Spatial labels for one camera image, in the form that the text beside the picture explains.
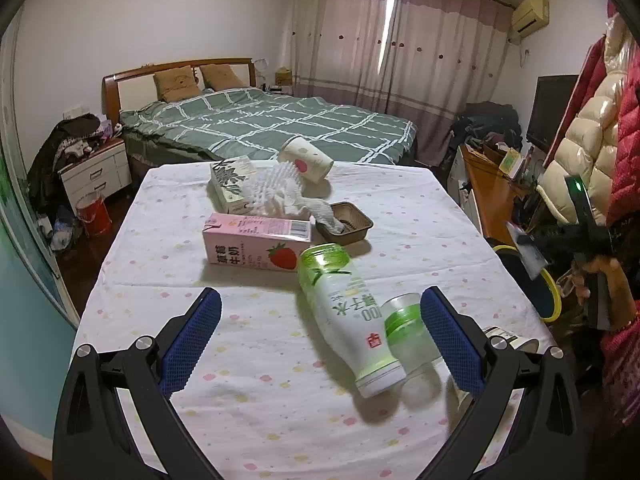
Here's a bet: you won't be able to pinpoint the clear plastic cup green label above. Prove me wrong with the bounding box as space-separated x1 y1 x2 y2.
380 292 443 376

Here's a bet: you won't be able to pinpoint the wall air conditioner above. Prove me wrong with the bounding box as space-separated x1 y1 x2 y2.
510 0 551 38

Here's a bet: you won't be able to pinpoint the white foam net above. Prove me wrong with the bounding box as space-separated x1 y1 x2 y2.
245 159 313 218

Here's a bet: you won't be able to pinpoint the white wooden nightstand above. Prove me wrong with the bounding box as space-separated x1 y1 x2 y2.
59 137 133 217

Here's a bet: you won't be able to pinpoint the red puffer jacket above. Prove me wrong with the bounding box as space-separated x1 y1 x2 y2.
580 0 640 233

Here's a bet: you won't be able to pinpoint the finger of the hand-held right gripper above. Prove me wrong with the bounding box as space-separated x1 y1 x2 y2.
506 221 550 281

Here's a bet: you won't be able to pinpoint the brown plastic tray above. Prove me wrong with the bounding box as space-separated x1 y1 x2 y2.
316 201 375 244

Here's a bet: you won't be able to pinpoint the pink milk carton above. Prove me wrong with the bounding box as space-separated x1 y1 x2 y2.
202 212 313 274

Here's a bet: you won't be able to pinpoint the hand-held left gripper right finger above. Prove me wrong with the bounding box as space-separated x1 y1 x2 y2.
420 286 593 480

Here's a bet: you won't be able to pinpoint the black television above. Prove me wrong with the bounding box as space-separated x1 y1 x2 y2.
525 75 581 153

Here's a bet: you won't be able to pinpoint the brown pillow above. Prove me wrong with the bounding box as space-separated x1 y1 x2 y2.
152 66 202 102
200 64 248 91

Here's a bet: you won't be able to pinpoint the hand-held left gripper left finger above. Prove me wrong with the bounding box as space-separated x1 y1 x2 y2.
52 287 223 480

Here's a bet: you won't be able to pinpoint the person's right forearm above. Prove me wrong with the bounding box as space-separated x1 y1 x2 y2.
597 302 640 428

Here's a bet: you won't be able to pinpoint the dark clothes pile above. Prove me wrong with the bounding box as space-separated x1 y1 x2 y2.
449 102 523 166

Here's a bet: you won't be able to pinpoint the red bucket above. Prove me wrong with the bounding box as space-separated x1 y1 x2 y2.
75 191 114 239

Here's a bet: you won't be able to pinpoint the teal wardrobe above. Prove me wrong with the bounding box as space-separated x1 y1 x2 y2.
0 35 81 443

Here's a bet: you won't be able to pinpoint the orange wooden cabinet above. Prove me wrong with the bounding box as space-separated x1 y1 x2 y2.
460 144 532 250

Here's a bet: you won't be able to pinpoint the pile of clothes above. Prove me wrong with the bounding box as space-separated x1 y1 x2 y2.
27 112 123 211

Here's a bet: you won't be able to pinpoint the wooden bed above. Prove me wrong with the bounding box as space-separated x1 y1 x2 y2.
102 57 418 171

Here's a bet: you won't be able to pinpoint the cream paper cup red print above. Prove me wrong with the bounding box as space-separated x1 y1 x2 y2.
279 136 334 183

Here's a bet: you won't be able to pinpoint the green checked quilt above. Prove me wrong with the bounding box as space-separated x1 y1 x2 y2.
117 87 418 166

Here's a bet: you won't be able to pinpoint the person's right hand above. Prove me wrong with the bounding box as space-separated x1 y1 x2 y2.
574 256 638 333

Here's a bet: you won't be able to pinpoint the crumpled white tissue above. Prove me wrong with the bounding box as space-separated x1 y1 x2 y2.
295 195 346 233

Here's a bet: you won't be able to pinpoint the green leaf print tissue box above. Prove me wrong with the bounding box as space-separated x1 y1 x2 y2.
210 156 266 213

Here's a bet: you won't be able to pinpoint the pink beige curtain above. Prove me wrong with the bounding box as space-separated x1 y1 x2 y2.
290 0 516 166

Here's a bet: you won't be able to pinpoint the green and white plastic bottle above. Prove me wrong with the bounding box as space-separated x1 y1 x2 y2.
297 243 406 399

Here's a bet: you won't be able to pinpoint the black trash bin yellow rim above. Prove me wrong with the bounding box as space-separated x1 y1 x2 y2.
492 244 562 322

